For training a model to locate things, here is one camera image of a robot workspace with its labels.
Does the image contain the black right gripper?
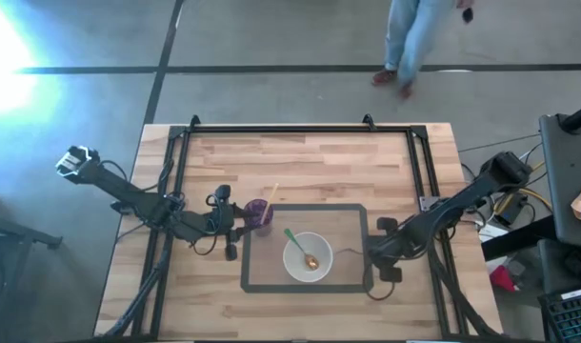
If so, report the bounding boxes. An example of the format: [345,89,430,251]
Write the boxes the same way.
[366,216,407,285]

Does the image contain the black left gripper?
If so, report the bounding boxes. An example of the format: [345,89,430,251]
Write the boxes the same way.
[204,184,258,262]

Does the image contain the purple faceted plastic cup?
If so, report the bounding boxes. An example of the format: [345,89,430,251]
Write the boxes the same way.
[242,198,275,238]

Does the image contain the yellow straw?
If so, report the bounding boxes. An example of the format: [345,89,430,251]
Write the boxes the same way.
[259,183,281,226]

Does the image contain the white ribbed bowl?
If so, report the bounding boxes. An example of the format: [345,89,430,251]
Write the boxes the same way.
[282,232,334,283]

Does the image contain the gold spoon with green handle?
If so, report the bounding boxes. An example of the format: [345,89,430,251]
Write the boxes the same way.
[284,228,320,272]

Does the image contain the clear mat with black border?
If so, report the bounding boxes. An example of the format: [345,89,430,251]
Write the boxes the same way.
[240,203,374,294]

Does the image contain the white power strip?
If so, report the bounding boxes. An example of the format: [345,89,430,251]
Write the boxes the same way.
[478,222,511,243]

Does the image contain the red object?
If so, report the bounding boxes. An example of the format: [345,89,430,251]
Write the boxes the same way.
[489,265,521,293]

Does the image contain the black desk base bar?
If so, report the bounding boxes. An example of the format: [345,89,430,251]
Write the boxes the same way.
[480,214,558,262]

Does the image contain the black power brick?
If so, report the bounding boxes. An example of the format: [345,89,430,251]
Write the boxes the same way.
[493,192,529,228]

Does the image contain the dark grey box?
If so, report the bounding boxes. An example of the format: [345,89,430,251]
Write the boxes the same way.
[537,237,581,294]

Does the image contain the dark grey desk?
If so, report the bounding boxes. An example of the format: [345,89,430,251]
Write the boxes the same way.
[538,112,581,249]

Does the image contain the backlit black keyboard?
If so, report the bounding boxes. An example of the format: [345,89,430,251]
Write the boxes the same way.
[537,285,581,343]

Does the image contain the person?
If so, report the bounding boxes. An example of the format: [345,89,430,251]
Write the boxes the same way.
[371,0,477,101]

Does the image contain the black tripod stand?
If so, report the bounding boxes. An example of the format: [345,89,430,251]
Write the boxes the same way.
[0,190,64,252]

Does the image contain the black pole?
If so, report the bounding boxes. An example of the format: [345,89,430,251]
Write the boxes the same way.
[559,98,581,134]

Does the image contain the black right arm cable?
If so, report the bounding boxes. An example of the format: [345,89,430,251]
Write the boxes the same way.
[361,264,397,302]

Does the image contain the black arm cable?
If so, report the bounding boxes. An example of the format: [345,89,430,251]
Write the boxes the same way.
[361,264,397,302]
[189,190,223,257]

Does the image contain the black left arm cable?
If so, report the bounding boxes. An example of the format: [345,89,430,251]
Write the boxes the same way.
[189,190,223,257]

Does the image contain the black aluminium rig frame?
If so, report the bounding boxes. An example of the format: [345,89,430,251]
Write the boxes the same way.
[102,113,499,342]

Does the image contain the thin black floor cable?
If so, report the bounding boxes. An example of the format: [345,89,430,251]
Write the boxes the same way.
[458,133,542,153]

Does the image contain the yellow cable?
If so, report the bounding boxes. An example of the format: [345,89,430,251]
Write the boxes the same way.
[492,160,553,215]

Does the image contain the white cable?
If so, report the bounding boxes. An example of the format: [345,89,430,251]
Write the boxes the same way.
[517,141,544,164]

